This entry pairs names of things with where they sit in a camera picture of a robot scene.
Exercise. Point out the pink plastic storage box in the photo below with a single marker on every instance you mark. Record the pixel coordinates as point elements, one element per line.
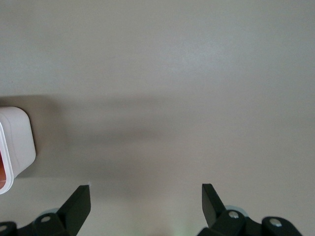
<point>19,137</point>

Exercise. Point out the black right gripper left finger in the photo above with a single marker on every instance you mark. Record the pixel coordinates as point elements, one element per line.
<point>73,211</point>

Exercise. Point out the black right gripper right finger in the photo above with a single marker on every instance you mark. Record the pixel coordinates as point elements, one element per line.
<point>214,211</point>

